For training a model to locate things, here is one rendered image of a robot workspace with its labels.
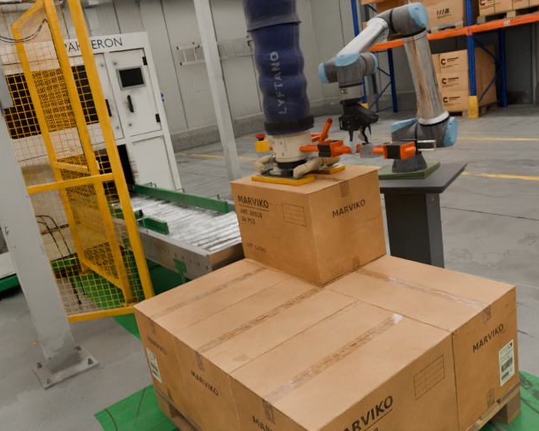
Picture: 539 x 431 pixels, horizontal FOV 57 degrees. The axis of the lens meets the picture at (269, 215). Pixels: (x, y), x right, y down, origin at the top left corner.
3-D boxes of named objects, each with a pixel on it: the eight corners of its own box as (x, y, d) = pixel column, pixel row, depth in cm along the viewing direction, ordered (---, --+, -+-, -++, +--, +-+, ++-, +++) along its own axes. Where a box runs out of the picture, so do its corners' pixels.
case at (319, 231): (244, 256, 253) (229, 181, 242) (304, 233, 274) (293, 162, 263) (322, 286, 205) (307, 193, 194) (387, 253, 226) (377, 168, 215)
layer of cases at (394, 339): (152, 382, 229) (132, 305, 218) (310, 299, 284) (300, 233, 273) (333, 554, 135) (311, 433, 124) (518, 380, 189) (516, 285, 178)
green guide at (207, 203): (136, 193, 463) (133, 184, 461) (146, 190, 469) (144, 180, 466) (226, 214, 336) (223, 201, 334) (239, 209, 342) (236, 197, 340)
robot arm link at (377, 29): (373, 11, 245) (311, 65, 202) (397, 4, 237) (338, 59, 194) (379, 34, 250) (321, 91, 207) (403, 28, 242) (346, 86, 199)
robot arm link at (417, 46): (429, 140, 273) (396, 4, 239) (462, 138, 262) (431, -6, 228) (421, 155, 263) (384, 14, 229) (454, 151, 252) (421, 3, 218)
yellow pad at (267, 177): (251, 180, 235) (249, 170, 233) (267, 175, 240) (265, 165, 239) (298, 185, 208) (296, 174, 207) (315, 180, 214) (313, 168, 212)
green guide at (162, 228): (79, 209, 434) (76, 199, 432) (91, 206, 440) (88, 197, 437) (155, 239, 307) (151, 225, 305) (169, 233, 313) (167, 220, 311)
